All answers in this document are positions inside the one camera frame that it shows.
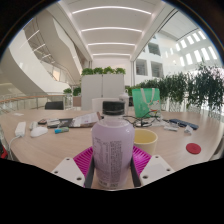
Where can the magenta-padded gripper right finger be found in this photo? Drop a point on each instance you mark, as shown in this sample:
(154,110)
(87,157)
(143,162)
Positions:
(156,168)

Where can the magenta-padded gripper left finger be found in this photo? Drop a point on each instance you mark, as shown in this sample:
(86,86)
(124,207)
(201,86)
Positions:
(68,170)

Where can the lilac drink bottle black cap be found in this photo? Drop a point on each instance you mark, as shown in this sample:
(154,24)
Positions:
(113,146)

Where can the pale yellow cup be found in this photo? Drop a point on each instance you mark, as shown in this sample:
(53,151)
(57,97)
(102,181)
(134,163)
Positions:
(146,140)

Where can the blue marker pen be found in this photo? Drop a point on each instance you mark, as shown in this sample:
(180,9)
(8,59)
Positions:
(61,130)

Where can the flat round red coaster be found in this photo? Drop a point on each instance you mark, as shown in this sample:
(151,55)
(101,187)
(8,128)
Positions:
(193,148)

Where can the flat white box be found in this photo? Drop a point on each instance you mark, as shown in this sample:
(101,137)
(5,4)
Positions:
(170,128)

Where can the dark flat folder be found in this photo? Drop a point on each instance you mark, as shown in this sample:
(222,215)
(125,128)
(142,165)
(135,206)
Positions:
(65,122)

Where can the white computer mouse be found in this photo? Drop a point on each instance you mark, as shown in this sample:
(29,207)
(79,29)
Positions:
(39,132)

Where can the small white packet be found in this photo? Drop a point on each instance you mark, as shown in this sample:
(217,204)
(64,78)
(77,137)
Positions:
(188,129)

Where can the dark blue keyboard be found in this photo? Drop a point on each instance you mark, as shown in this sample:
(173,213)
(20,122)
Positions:
(183,124)

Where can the open printed booklet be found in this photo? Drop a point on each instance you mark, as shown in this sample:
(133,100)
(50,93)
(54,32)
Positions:
(86,119)

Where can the red and black small case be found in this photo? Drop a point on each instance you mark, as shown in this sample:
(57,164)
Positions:
(42,121)

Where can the small white charger block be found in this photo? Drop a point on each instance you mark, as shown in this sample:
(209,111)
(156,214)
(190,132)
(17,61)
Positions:
(33,125)

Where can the white power strip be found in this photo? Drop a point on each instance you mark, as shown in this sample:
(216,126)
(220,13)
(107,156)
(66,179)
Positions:
(20,129)

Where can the black office chair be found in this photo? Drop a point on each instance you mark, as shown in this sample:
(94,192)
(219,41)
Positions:
(54,105)

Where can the green tote bag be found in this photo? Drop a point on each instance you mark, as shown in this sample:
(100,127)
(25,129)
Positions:
(145,101)

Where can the white paper sheet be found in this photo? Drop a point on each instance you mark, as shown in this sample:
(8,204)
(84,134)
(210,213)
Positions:
(18,114)

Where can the planter with green plants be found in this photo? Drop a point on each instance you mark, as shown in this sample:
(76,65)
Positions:
(76,91)

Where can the white cabinet with plants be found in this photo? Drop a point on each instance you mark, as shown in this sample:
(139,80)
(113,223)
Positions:
(103,90)

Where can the row of green hedge plants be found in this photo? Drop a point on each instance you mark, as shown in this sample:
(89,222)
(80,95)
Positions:
(196,88)

